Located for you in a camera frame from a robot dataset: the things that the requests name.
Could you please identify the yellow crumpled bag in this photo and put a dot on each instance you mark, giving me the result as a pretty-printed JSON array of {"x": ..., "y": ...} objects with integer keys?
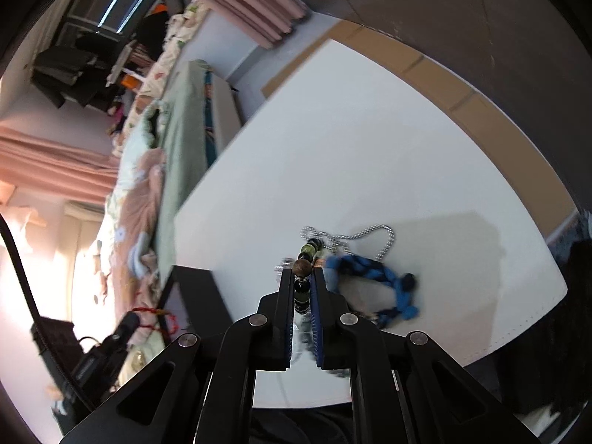
[{"x": 138, "y": 360}]

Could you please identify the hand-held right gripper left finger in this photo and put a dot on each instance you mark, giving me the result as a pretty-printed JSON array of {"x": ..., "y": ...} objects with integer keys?
[{"x": 283, "y": 333}]

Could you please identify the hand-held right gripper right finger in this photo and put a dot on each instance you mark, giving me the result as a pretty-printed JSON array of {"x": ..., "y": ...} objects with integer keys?
[{"x": 317, "y": 328}]

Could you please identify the light green pillow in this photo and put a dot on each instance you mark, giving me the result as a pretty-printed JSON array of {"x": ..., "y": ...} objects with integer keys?
[{"x": 134, "y": 157}]

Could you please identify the black clothing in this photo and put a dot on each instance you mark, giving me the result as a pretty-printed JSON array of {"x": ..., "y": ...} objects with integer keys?
[{"x": 150, "y": 27}]

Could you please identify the pink curtain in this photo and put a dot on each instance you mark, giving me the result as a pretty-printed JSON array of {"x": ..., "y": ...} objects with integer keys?
[
  {"x": 240, "y": 4},
  {"x": 46, "y": 157}
]

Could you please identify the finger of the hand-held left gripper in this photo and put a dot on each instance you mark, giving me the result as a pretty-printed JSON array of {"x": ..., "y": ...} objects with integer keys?
[{"x": 126, "y": 328}]

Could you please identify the orange box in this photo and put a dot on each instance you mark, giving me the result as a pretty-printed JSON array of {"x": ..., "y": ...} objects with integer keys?
[{"x": 130, "y": 82}]

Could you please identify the bed with green sheet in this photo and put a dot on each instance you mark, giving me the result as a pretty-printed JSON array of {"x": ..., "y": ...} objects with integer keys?
[{"x": 180, "y": 148}]

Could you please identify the black jewelry box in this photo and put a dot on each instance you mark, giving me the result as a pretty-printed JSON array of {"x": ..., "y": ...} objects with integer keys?
[{"x": 203, "y": 296}]

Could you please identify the white side table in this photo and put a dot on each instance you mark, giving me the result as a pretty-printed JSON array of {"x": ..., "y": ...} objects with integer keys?
[{"x": 347, "y": 148}]

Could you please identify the printed window seat cushion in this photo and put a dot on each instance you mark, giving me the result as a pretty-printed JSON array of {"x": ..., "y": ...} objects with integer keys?
[{"x": 162, "y": 60}]

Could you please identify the pink duck print blanket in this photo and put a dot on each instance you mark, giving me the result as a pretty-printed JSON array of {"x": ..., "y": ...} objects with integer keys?
[{"x": 138, "y": 203}]

